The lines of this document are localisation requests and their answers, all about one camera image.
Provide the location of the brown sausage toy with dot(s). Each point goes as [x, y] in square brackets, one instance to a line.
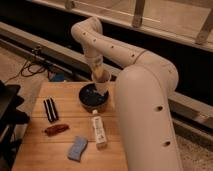
[55, 129]

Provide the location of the black chair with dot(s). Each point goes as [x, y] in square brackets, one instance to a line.
[10, 116]

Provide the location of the white ceramic cup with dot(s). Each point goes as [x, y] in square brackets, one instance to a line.
[102, 86]

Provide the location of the blue sponge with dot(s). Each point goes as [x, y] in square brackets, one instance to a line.
[77, 149]

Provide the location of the blue object on floor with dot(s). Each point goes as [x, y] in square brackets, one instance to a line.
[58, 78]

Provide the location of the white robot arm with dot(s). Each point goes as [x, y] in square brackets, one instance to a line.
[140, 95]

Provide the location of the wooden table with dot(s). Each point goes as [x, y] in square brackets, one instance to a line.
[39, 152]

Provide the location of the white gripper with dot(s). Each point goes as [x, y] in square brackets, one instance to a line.
[94, 63]

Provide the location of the black white striped object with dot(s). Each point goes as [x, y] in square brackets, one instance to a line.
[50, 109]

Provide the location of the dark blue ceramic bowl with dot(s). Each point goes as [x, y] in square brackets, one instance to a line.
[91, 100]

